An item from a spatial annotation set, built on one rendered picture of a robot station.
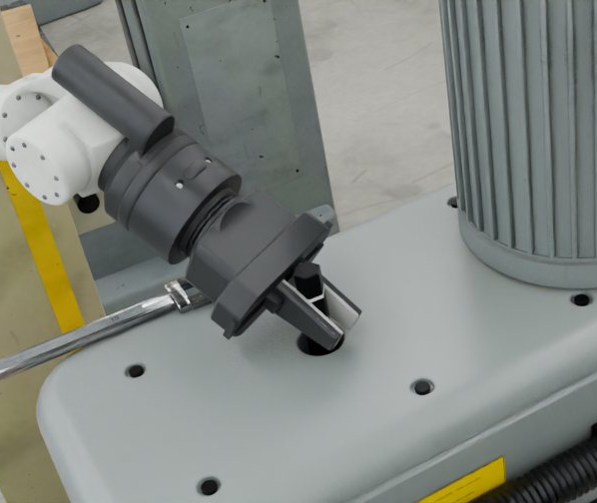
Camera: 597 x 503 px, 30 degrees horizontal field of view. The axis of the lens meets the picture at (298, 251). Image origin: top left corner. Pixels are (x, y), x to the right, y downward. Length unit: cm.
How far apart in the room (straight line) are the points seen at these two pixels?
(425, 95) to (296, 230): 417
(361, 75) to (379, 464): 451
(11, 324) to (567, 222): 216
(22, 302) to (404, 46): 304
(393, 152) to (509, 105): 383
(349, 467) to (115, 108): 31
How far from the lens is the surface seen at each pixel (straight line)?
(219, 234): 84
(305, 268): 84
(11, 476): 317
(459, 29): 83
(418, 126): 480
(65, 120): 88
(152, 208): 85
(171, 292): 95
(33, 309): 287
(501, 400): 83
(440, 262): 94
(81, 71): 87
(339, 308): 86
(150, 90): 92
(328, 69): 535
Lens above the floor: 246
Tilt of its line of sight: 36 degrees down
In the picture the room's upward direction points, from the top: 12 degrees counter-clockwise
